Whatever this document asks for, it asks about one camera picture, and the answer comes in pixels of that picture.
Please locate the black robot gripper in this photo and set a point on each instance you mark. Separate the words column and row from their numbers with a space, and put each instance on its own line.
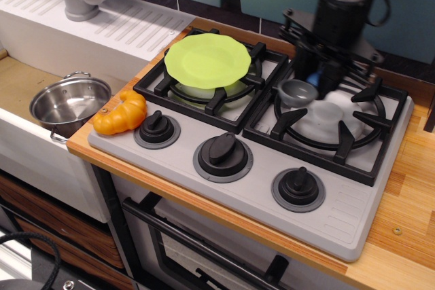
column 333, row 34

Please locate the grey spoon with blue handle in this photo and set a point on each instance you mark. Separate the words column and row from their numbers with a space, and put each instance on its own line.
column 296, row 93

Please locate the orange plastic croissant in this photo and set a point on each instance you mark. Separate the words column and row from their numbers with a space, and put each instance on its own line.
column 128, row 115

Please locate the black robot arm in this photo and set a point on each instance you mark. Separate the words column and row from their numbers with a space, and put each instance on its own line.
column 379, row 14

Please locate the lime green plastic plate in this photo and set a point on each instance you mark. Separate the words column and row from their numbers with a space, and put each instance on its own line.
column 207, row 61

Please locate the stainless steel pot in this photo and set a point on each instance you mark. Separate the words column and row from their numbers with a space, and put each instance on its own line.
column 65, row 106

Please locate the white toy sink unit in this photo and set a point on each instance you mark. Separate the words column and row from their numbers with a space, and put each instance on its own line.
column 39, row 45

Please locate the black left burner grate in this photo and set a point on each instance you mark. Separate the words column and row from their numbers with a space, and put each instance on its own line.
column 228, row 108

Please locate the black burner grate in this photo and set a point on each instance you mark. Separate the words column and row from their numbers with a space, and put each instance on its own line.
column 228, row 108
column 354, row 132

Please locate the black right burner grate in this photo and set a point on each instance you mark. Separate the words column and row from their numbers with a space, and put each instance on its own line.
column 354, row 132

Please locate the black right stove knob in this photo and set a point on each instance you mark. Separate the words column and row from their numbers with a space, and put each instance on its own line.
column 298, row 190

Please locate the black stove knob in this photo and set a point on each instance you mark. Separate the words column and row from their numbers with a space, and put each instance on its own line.
column 223, row 159
column 298, row 190
column 157, row 131

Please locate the grey toy stove top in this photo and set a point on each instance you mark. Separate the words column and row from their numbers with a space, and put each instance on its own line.
column 339, row 226

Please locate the black middle stove knob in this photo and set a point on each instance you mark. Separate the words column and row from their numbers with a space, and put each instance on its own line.
column 223, row 159

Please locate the black left stove knob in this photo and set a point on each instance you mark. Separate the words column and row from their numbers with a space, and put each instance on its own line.
column 157, row 131

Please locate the toy oven door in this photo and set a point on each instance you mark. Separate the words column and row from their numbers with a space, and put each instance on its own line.
column 194, row 252

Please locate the wooden drawer fronts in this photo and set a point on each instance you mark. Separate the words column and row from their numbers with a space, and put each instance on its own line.
column 85, row 244

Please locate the black oven door handle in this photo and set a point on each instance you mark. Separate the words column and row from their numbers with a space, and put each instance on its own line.
column 267, row 281

